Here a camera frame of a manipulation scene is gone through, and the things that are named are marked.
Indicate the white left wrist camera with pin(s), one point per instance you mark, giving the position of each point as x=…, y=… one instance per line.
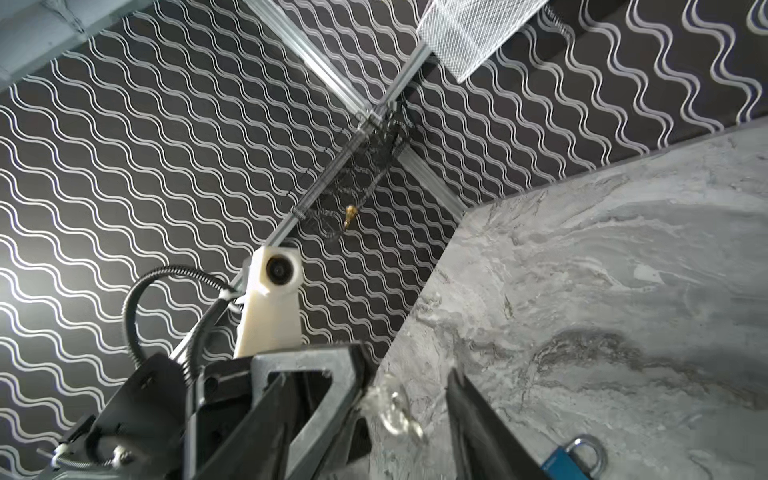
x=270, y=318

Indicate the black wire wall basket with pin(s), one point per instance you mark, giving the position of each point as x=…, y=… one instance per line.
x=365, y=167

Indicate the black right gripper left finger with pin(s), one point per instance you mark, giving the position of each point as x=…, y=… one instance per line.
x=247, y=436

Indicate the brass object in basket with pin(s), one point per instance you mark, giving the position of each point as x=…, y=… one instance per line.
x=351, y=212

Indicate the blue padlock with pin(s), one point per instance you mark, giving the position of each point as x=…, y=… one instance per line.
x=562, y=464

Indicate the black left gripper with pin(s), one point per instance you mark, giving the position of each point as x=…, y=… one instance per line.
x=144, y=432

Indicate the white mesh wall basket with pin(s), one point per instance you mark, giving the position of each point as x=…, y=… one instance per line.
x=463, y=34

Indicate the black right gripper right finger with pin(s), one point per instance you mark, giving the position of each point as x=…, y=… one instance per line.
x=483, y=447

